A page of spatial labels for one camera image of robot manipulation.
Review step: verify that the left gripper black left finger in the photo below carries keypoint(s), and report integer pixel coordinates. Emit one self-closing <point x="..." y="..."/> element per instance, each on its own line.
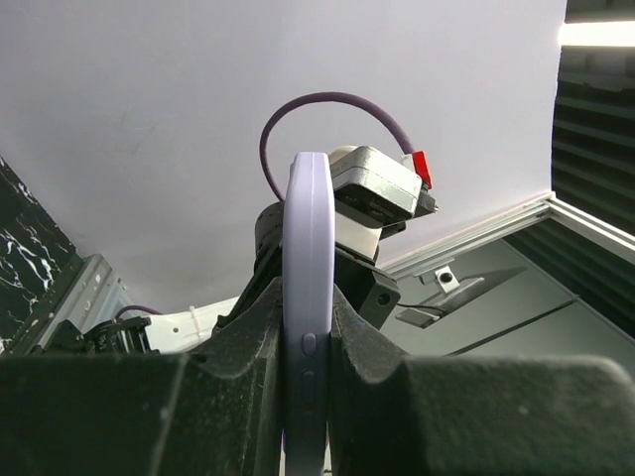
<point x="213" y="411"/>

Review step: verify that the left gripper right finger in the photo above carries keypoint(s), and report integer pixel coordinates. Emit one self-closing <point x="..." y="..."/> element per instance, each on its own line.
<point x="393" y="413"/>

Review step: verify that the ceiling light strip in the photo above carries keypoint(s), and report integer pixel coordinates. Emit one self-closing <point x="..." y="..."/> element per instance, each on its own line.
<point x="612" y="34"/>

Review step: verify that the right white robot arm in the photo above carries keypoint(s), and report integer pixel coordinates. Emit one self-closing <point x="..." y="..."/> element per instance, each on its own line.
<point x="132" y="328"/>

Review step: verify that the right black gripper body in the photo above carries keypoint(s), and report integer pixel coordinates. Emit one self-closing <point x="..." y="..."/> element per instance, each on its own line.
<point x="372" y="293"/>

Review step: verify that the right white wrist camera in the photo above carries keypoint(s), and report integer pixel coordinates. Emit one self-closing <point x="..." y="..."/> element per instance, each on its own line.
<point x="376" y="195"/>

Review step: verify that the purple cased smartphone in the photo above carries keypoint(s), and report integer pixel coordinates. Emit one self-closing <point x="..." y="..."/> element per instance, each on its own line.
<point x="307" y="275"/>

